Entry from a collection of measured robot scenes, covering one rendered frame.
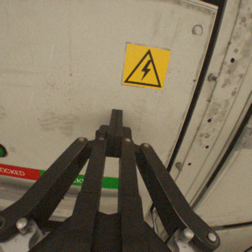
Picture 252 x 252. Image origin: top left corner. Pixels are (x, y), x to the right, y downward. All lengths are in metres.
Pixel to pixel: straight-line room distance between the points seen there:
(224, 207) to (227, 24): 0.46
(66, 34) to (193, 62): 0.16
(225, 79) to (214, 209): 0.37
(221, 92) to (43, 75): 0.28
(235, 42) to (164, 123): 0.17
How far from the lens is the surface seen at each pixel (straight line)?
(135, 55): 0.19
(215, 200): 0.48
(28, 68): 0.23
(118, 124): 0.16
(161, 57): 0.20
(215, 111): 0.30
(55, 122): 0.24
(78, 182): 0.31
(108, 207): 0.30
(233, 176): 0.42
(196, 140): 0.31
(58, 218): 0.45
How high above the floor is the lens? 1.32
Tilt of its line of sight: 29 degrees down
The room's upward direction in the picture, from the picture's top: 9 degrees clockwise
